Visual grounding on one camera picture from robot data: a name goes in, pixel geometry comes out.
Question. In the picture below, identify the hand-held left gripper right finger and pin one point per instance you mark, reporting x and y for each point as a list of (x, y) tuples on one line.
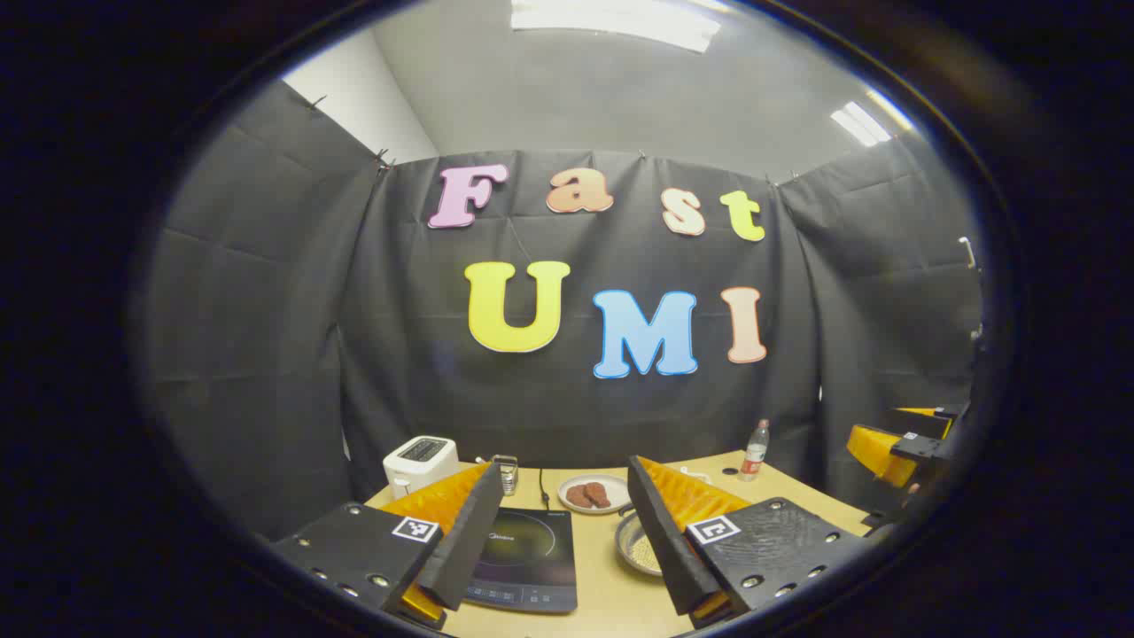
[(664, 540)]

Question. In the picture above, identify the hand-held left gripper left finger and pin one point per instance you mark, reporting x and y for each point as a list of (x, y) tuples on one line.
[(461, 558)]

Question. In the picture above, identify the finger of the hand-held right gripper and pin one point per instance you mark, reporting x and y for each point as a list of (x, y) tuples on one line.
[(921, 424), (877, 452)]

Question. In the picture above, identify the black induction cooktop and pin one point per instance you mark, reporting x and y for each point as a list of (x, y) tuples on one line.
[(532, 558)]

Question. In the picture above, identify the pile of white beans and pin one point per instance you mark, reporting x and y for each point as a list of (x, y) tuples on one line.
[(647, 554)]

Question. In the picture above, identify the white round plate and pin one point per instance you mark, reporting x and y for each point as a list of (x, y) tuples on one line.
[(611, 507)]

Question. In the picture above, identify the brown meat patty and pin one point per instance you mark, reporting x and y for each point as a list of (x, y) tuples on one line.
[(578, 496), (598, 494)]

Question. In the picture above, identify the clear utensil holder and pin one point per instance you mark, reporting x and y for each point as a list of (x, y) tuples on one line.
[(506, 474)]

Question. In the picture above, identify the white toaster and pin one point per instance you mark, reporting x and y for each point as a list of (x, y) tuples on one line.
[(418, 461)]

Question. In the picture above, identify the plastic bottle with red label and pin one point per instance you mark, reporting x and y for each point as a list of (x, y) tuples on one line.
[(754, 456)]

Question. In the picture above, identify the black backdrop cloth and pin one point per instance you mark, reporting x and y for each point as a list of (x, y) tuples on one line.
[(399, 354)]

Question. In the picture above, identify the small ceiling light panel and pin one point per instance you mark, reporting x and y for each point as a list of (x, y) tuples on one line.
[(859, 122)]

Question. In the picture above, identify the large ceiling light panel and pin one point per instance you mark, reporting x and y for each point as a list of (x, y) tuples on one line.
[(620, 22)]

